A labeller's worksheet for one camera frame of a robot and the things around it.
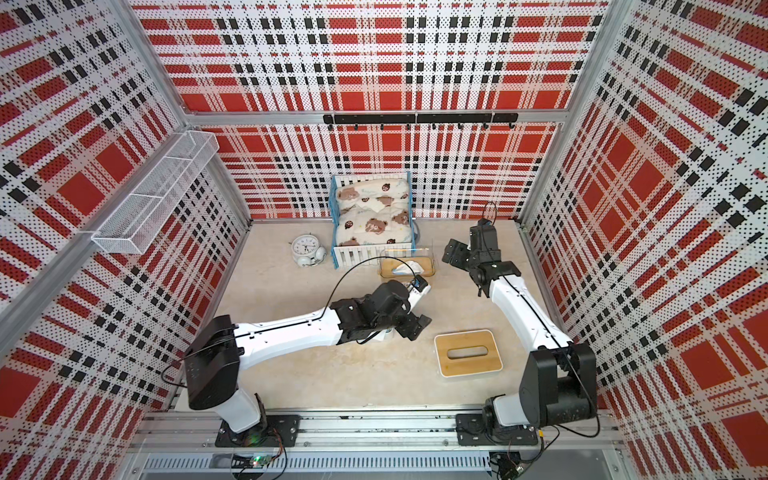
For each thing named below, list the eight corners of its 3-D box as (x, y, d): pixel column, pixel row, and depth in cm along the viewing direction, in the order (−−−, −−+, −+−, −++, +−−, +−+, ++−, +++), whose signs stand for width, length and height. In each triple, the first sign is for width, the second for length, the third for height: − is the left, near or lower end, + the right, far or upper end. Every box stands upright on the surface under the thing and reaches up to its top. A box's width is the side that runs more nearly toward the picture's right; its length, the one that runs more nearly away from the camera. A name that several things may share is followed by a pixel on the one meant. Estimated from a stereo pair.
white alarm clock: (300, 272, 106) (298, 267, 103) (287, 246, 114) (284, 241, 111) (328, 259, 109) (327, 253, 107) (313, 235, 117) (311, 229, 115)
